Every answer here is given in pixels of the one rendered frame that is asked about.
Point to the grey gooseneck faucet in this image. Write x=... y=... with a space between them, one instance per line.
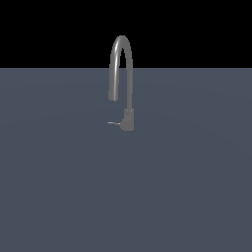
x=128 y=119

